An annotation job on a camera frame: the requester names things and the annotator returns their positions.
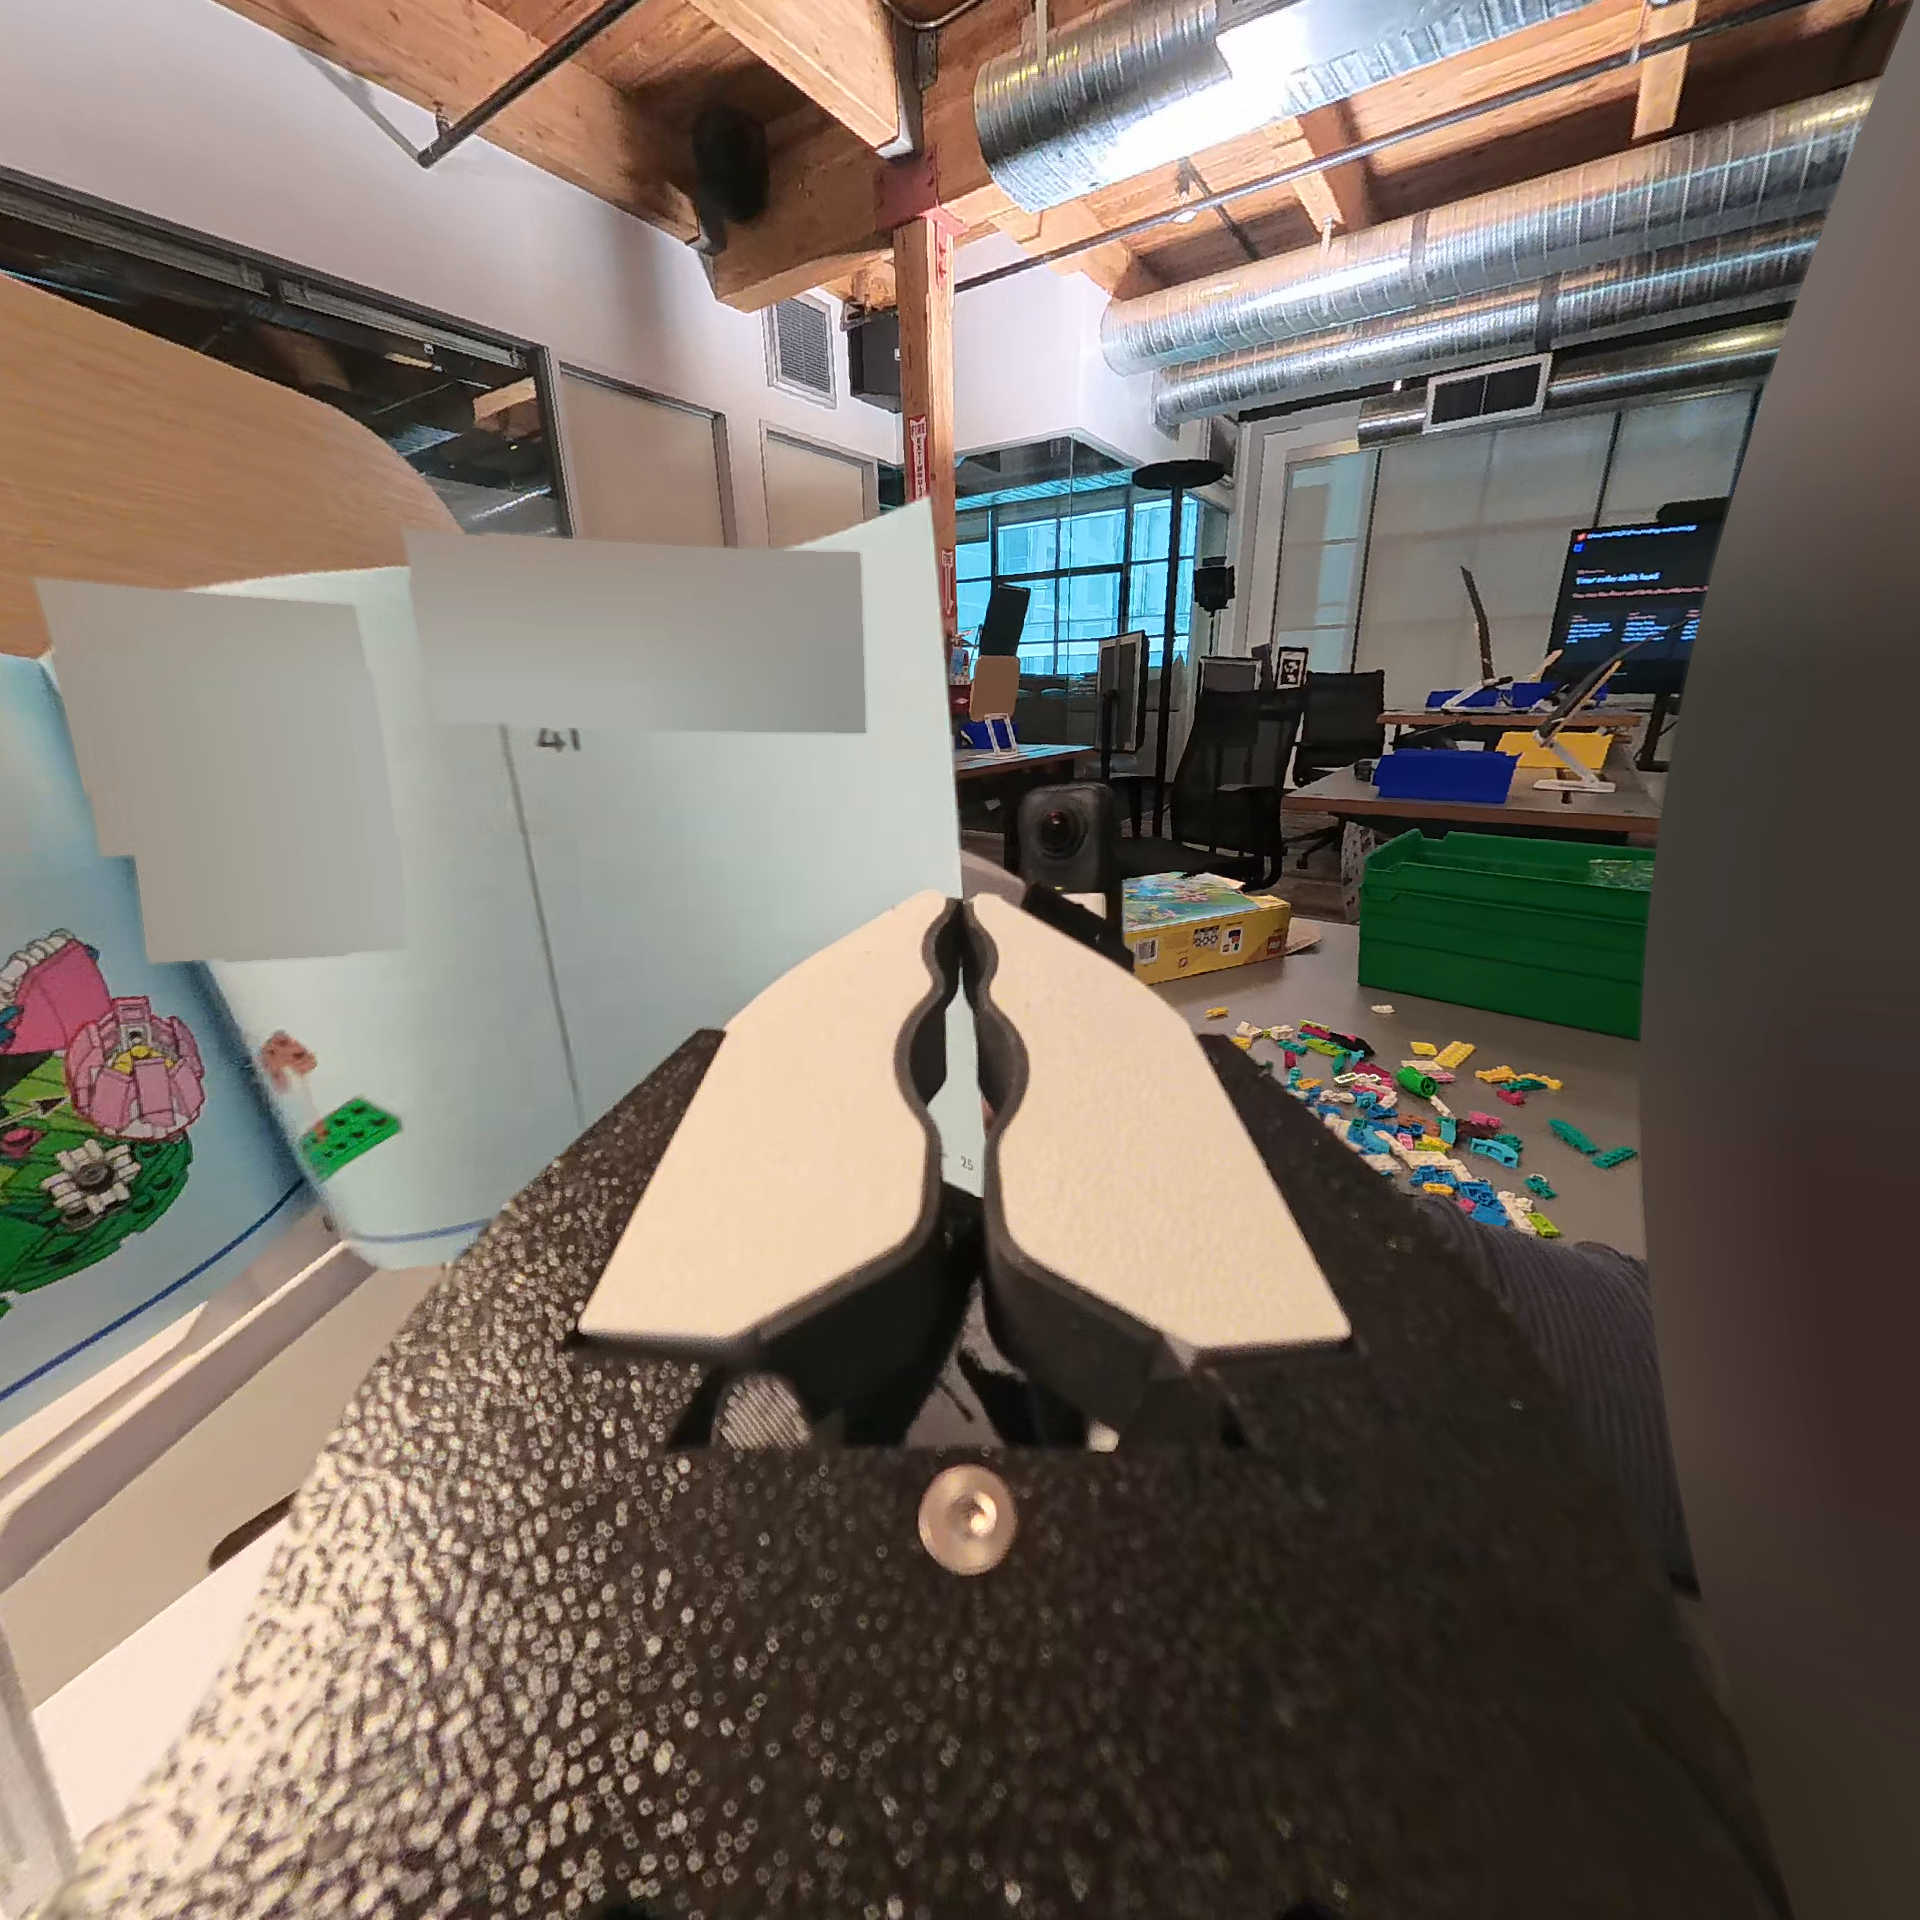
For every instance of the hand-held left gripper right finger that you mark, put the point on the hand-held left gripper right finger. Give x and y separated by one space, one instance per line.
1157 1187

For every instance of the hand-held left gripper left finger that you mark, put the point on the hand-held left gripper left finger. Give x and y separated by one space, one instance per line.
781 1171

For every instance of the light blue instruction booklet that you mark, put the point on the light blue instruction booklet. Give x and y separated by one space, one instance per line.
706 901

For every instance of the yellow lego box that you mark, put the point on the yellow lego box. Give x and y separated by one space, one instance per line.
1209 932

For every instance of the pile of loose lego pieces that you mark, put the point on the pile of loose lego pieces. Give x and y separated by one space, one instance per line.
1412 1127

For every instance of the grey computer monitor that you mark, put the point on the grey computer monitor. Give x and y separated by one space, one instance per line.
1124 692

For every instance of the tablet on wooden stand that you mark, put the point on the tablet on wooden stand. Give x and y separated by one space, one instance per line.
994 692

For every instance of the black office chair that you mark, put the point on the black office chair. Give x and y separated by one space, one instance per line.
1341 721
1238 782

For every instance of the black tripod speaker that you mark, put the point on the black tripod speaker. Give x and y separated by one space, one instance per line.
1213 587

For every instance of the blue plastic bin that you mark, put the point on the blue plastic bin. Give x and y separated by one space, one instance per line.
1444 777

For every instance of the stack of green bins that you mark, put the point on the stack of green bins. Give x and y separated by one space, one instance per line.
1502 939

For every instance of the large dark display screen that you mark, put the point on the large dark display screen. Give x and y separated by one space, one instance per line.
1636 608

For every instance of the person's grey clothed torso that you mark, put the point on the person's grey clothed torso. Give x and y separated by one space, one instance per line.
1801 1051

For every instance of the white book stand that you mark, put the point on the white book stand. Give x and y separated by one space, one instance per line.
137 1441

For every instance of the black ceiling speaker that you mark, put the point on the black ceiling speaker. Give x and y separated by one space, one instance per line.
732 174

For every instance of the wooden panel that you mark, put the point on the wooden panel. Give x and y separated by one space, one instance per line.
167 451

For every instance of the silver ventilation duct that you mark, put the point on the silver ventilation duct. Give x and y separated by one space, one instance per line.
1277 83
1502 256

